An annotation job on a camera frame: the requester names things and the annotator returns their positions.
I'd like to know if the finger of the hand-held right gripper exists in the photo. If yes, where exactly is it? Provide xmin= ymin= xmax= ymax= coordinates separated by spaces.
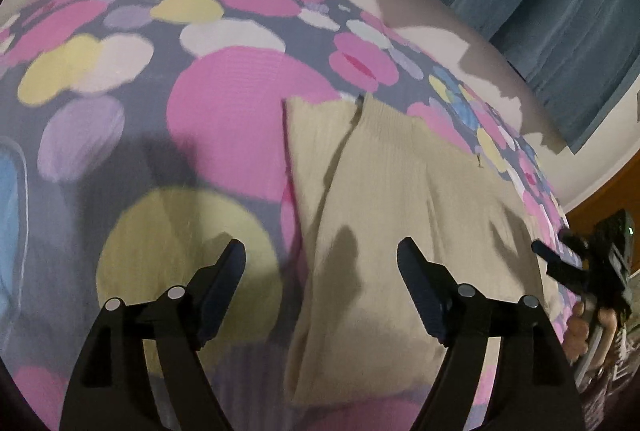
xmin=531 ymin=230 xmax=585 ymax=283

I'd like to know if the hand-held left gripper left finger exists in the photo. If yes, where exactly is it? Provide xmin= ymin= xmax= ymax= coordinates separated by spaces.
xmin=59 ymin=238 xmax=247 ymax=431

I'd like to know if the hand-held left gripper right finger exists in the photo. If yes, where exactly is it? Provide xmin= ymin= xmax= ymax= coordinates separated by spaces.
xmin=396 ymin=237 xmax=586 ymax=431

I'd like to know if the beige knit sweater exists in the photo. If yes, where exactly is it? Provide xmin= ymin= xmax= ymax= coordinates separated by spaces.
xmin=282 ymin=92 xmax=546 ymax=409

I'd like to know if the person's right hand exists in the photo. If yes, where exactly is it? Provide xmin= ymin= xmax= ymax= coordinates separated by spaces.
xmin=564 ymin=300 xmax=621 ymax=362

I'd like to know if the person's dark patterned clothing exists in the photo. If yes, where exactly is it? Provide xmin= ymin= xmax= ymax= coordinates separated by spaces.
xmin=580 ymin=321 xmax=640 ymax=431

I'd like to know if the dotted multicolour bed sheet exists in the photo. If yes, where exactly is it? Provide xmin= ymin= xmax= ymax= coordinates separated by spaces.
xmin=0 ymin=0 xmax=576 ymax=431

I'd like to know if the teal curtain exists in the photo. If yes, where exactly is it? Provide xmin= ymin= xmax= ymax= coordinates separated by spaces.
xmin=257 ymin=0 xmax=640 ymax=156

